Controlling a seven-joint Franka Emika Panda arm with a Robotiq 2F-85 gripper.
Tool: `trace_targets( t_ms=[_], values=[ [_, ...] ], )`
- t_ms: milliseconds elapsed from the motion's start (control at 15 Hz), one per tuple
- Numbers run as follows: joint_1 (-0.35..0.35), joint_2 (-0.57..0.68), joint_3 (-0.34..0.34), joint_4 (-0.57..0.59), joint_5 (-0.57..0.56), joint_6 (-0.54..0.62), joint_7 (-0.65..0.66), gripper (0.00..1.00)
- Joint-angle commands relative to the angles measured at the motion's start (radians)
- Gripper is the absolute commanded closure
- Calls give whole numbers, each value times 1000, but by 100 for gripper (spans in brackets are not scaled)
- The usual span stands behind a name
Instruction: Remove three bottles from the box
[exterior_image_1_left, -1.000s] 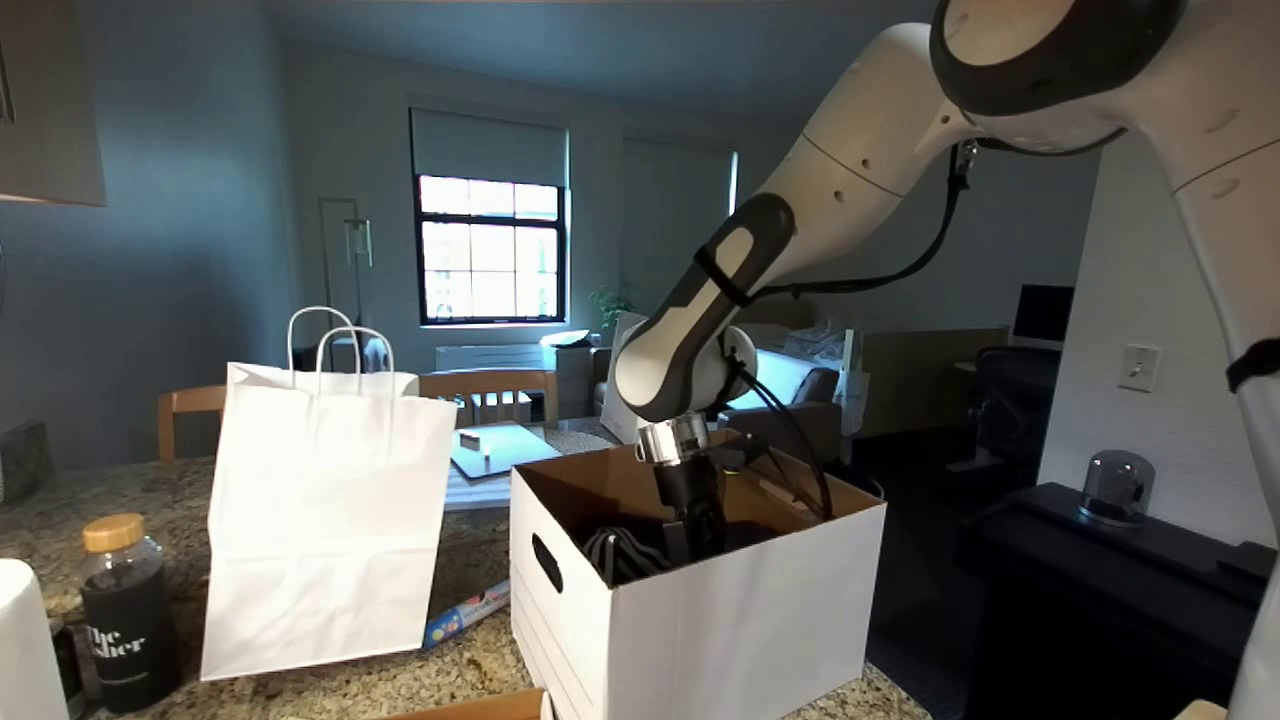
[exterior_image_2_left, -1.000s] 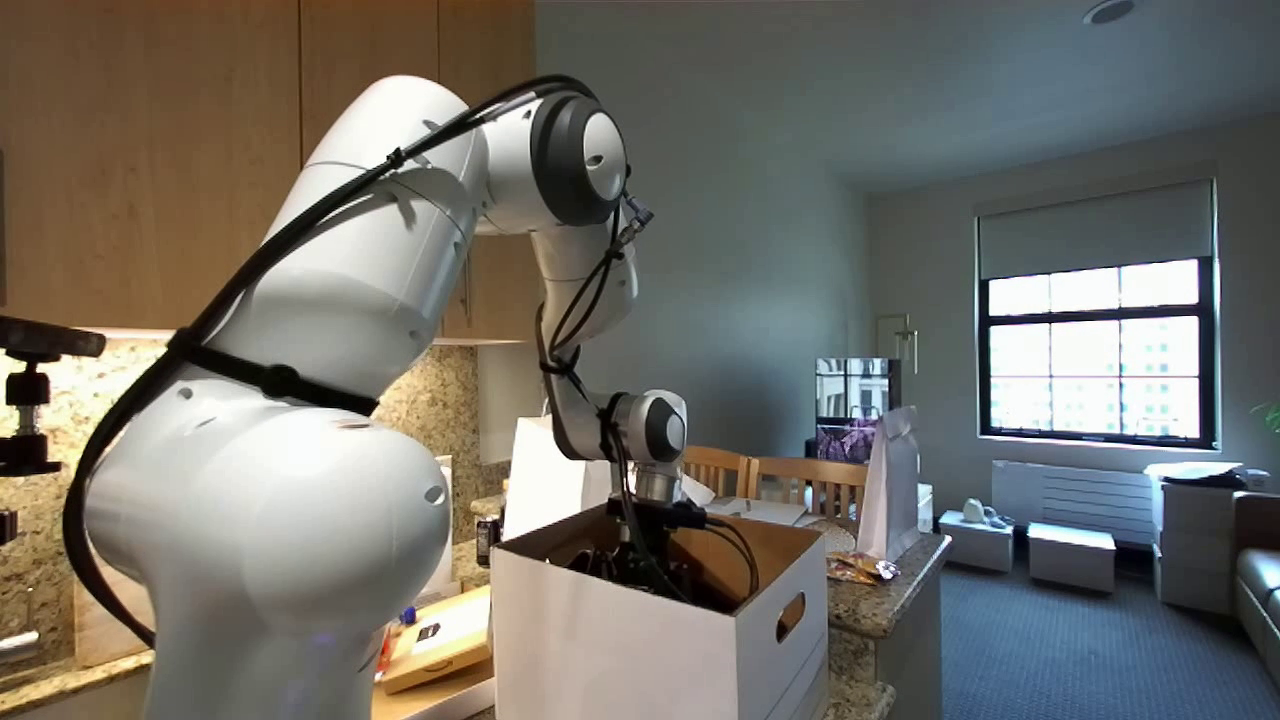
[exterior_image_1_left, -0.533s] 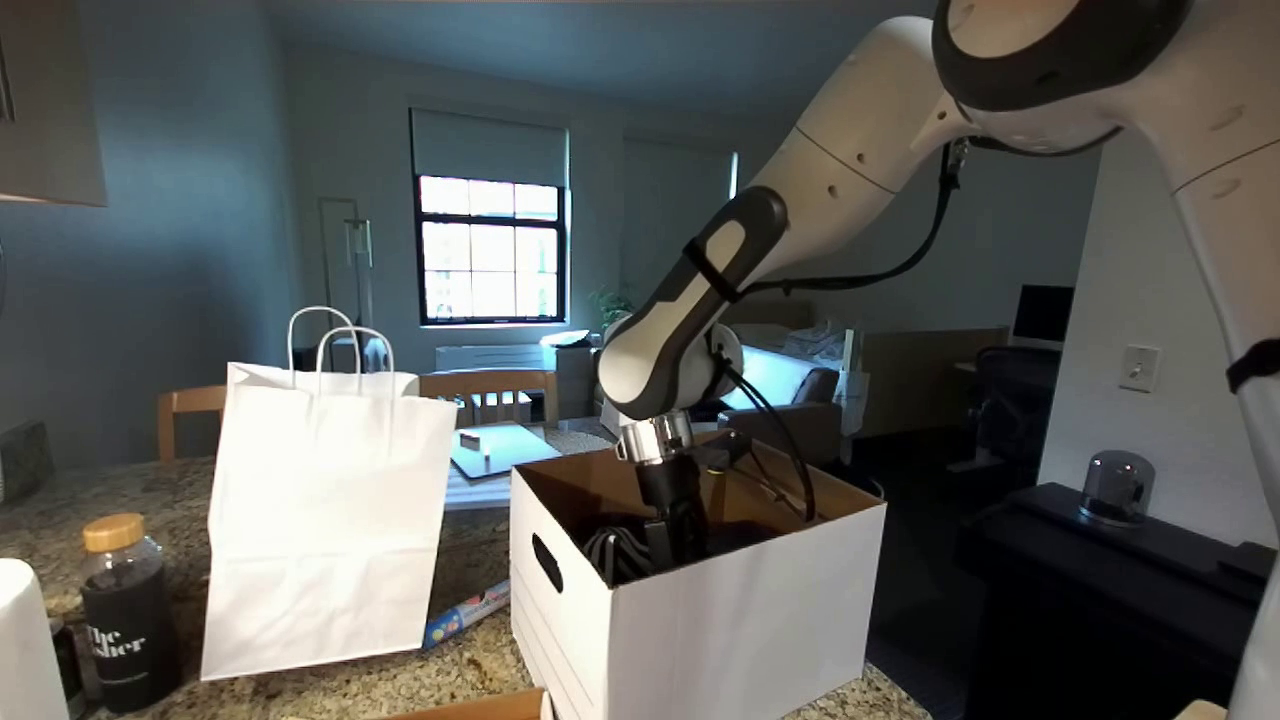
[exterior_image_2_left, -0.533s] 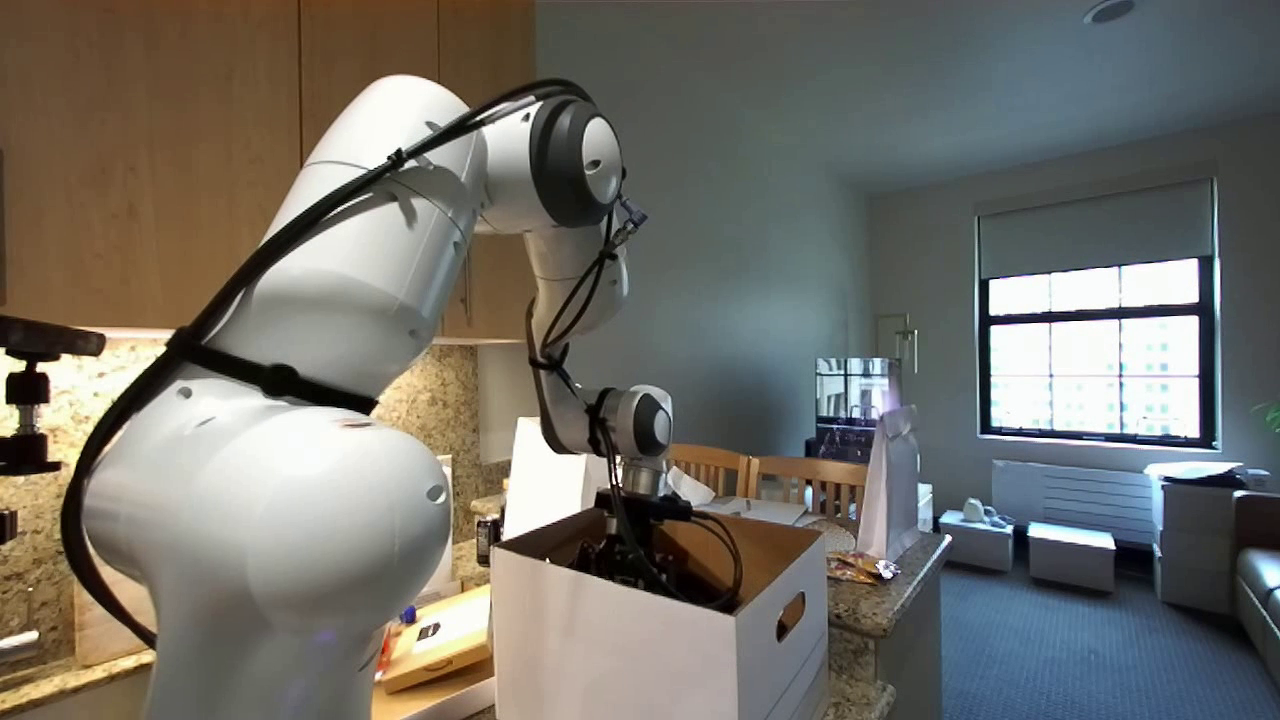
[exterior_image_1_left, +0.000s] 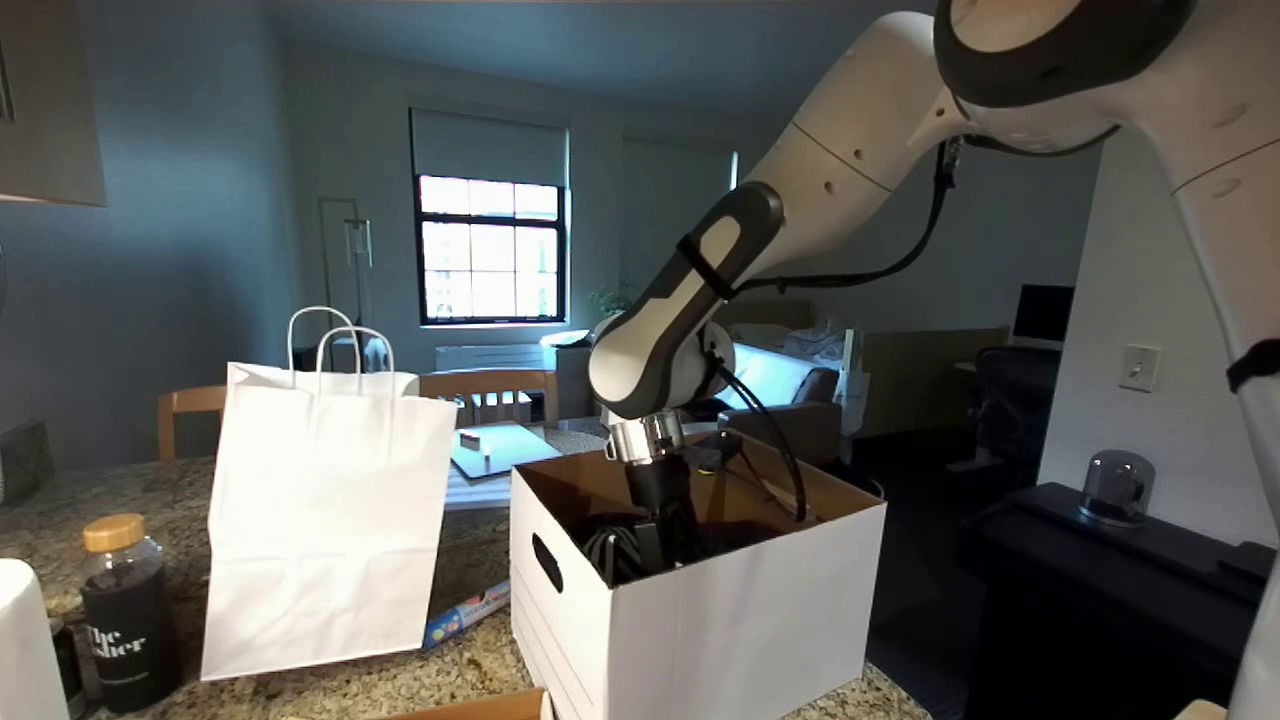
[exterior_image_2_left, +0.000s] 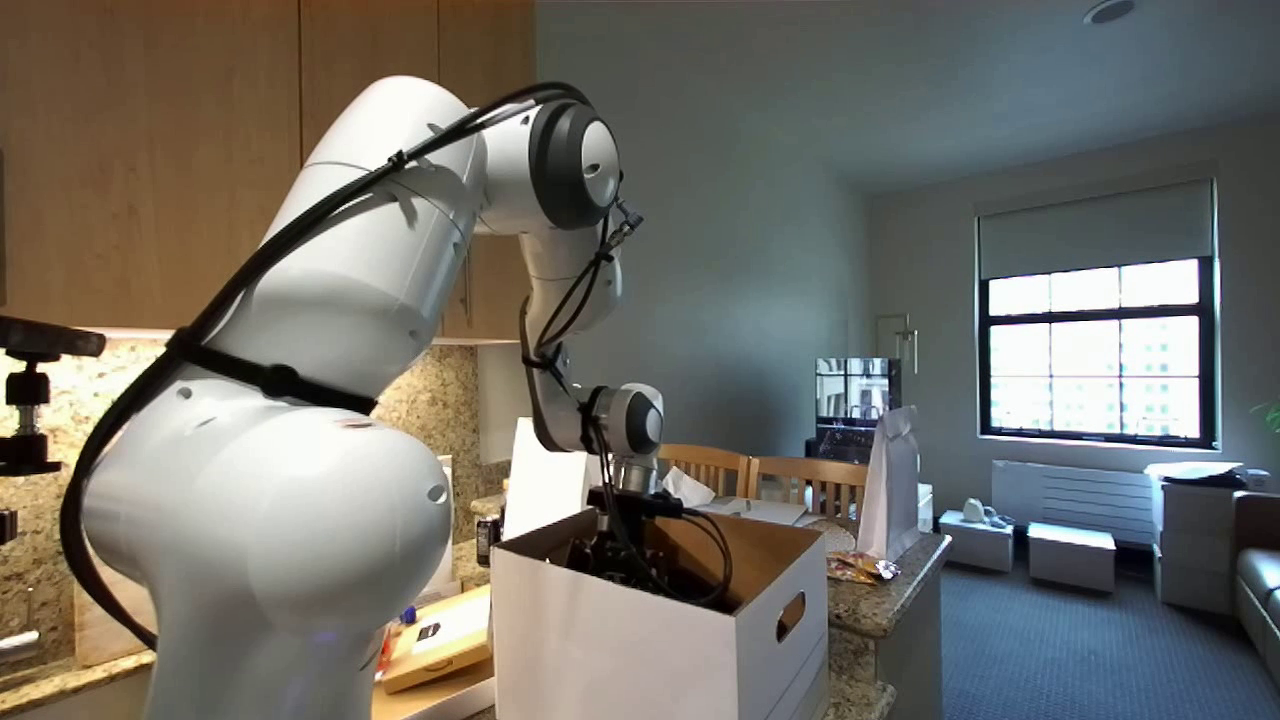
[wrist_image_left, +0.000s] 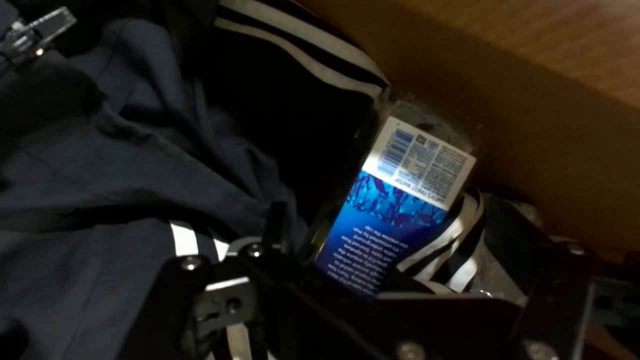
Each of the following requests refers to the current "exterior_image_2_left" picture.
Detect black-framed window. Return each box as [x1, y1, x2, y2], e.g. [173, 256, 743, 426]
[978, 256, 1220, 452]

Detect brown flat board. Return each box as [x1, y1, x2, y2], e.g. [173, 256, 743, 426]
[372, 664, 501, 720]

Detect wooden chair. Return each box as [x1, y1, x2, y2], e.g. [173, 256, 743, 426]
[742, 452, 873, 532]
[658, 440, 752, 504]

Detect white radiator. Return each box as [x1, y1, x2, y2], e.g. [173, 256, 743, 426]
[987, 457, 1159, 548]

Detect white ottoman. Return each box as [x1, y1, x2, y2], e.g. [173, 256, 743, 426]
[938, 504, 1019, 574]
[1023, 519, 1119, 601]

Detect grey sofa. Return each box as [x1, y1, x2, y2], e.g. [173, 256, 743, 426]
[1228, 486, 1280, 688]

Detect white low cabinet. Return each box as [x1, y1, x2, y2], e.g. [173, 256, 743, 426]
[1144, 461, 1254, 614]

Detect black camera tripod mount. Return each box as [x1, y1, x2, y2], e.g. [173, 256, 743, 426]
[0, 310, 111, 481]

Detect white paper bag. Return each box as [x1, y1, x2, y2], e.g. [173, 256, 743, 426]
[501, 413, 606, 538]

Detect white cardboard box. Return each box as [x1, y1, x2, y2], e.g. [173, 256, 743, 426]
[487, 500, 831, 720]

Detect grey roller blind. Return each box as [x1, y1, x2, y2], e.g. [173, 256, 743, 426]
[972, 174, 1225, 283]

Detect dark white-striped Adidas jacket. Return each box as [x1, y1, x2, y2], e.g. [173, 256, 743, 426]
[564, 532, 743, 614]

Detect wooden wall cabinets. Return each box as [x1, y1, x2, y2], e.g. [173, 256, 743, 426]
[0, 0, 542, 338]

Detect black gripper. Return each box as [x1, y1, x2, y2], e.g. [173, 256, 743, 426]
[585, 481, 690, 572]

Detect small colourful packet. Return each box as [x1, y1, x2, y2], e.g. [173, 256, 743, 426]
[838, 548, 899, 589]

